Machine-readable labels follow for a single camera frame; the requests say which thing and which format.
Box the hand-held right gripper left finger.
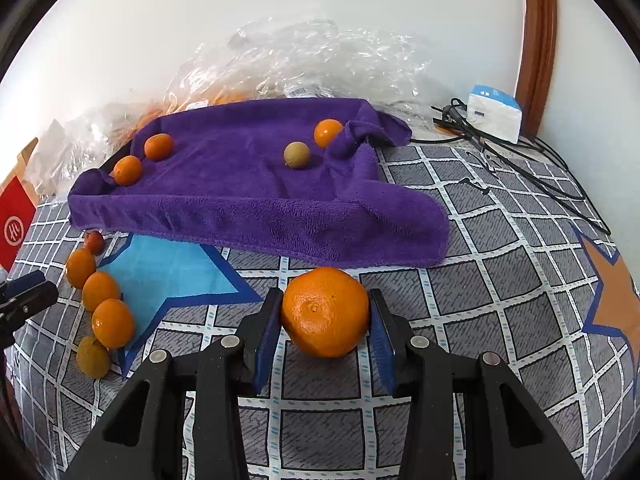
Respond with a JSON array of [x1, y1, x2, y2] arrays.
[[62, 287, 286, 480]]

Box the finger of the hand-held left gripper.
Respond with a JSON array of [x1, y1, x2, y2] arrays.
[[0, 281, 58, 322], [0, 270, 45, 295]]

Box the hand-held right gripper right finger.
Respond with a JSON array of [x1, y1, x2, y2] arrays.
[[367, 288, 586, 480]]

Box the small orange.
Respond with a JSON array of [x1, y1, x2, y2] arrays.
[[314, 119, 345, 149], [65, 248, 97, 290], [81, 271, 122, 312], [113, 155, 143, 185], [144, 133, 174, 162], [91, 298, 136, 350]]

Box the large orange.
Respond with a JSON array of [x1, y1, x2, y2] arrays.
[[281, 267, 372, 359]]

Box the small yellowish fruit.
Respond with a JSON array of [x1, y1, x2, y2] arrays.
[[283, 141, 311, 169], [76, 336, 112, 380]]

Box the purple towel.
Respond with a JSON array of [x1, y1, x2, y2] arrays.
[[67, 97, 449, 268]]

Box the red paper bag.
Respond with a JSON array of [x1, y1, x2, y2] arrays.
[[0, 180, 38, 271]]

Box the grey checkered blanket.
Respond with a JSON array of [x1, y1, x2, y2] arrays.
[[10, 135, 640, 480]]

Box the white plastic bag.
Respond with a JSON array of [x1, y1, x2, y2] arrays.
[[25, 120, 101, 196]]

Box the pile of bagged oranges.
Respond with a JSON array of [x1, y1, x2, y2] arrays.
[[135, 87, 251, 131]]

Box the white and blue box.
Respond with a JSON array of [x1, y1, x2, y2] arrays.
[[466, 83, 522, 144]]

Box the large crumpled clear plastic bag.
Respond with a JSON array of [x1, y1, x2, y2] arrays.
[[170, 17, 433, 116]]

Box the black cable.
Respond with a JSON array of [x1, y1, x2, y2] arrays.
[[432, 100, 613, 236], [410, 132, 468, 145]]

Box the brown wooden door frame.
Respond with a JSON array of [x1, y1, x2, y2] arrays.
[[515, 0, 558, 138]]

